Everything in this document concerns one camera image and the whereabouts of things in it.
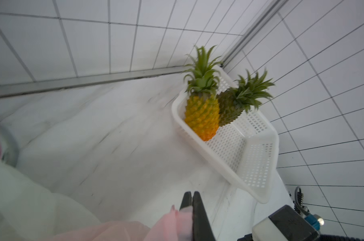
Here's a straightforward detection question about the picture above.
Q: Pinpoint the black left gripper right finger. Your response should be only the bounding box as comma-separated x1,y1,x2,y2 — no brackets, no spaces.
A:
192,191,216,241

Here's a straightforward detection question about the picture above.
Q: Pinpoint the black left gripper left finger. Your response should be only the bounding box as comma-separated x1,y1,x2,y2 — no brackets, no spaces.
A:
180,191,193,210

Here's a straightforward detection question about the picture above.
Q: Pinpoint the white plastic bag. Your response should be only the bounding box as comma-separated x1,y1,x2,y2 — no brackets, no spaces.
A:
0,161,101,241

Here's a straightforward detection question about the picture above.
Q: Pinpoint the pink silver cup stand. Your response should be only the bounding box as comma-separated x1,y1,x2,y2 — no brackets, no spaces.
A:
0,125,19,167

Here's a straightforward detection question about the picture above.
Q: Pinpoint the pink plastic bag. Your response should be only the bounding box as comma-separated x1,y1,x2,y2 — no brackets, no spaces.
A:
47,206,193,241

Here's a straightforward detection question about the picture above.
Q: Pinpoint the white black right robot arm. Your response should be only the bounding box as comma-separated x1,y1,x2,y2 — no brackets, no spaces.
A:
238,186,364,241

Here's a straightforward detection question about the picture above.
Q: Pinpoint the white plastic perforated basket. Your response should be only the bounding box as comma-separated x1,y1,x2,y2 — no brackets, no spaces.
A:
171,64,279,204

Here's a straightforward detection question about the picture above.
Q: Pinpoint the orange yellow pineapple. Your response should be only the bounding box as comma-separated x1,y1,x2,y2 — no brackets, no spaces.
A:
184,46,221,141

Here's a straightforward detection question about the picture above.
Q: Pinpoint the yellow green pineapple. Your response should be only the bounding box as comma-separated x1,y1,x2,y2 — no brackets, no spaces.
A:
217,70,275,127

